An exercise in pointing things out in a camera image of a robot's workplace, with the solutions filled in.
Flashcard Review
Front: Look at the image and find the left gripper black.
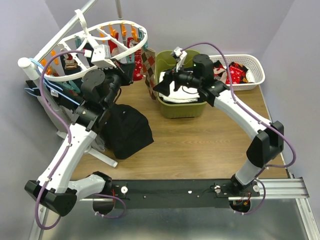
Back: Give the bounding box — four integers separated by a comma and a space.
98, 57, 136, 109

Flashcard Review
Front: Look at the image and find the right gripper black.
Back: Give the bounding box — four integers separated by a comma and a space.
153, 59, 202, 97

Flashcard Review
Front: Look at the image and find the red snowflake sock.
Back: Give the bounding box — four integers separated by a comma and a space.
133, 49, 143, 81

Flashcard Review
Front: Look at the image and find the brown argyle sock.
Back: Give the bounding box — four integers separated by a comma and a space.
141, 48, 156, 101

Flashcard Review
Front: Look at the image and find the white round sock hanger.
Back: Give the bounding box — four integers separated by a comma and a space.
41, 9, 148, 82

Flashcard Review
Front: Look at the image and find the red santa sock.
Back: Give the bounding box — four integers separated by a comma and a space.
213, 60, 227, 80

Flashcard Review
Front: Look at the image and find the red patterned sock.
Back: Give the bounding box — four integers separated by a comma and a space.
229, 62, 241, 84

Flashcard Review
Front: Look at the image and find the red sock with grey toe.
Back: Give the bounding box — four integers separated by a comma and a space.
217, 71, 228, 84

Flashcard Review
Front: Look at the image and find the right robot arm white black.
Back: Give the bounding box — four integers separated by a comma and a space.
153, 54, 284, 196

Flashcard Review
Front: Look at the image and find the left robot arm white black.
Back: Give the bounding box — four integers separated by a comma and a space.
24, 62, 132, 217

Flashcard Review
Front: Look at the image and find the white folded cloth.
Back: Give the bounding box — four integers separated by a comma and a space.
158, 81, 199, 104

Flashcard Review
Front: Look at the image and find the green plastic bin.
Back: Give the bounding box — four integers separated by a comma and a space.
154, 50, 206, 119

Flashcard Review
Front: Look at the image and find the black garment pile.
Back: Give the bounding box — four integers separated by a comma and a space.
100, 104, 154, 160

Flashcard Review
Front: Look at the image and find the white drying rack stand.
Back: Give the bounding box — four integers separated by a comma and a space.
17, 15, 118, 168

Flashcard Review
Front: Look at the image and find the white perforated basket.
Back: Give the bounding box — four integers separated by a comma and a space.
209, 54, 265, 91

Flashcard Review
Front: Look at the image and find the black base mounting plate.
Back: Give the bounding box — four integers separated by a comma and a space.
112, 178, 260, 209

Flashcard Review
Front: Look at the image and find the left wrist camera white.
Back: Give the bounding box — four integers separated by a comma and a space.
83, 43, 116, 69

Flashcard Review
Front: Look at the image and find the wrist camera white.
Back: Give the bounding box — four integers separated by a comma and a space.
83, 43, 116, 69
171, 46, 187, 72

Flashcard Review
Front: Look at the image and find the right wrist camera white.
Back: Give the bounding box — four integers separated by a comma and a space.
171, 46, 187, 72

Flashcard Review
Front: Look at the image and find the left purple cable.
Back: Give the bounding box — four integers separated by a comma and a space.
34, 50, 87, 230

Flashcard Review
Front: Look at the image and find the purple cable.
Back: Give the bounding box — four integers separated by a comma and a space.
34, 50, 87, 230
183, 41, 297, 168

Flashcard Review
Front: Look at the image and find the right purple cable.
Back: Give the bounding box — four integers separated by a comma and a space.
183, 41, 297, 168

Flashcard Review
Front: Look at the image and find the aluminium frame rail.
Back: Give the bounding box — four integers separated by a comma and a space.
29, 178, 320, 240

